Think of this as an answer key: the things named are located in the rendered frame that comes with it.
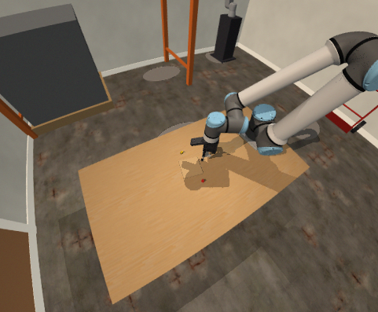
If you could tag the tan flat mat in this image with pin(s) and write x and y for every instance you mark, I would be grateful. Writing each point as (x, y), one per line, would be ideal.
(190, 167)

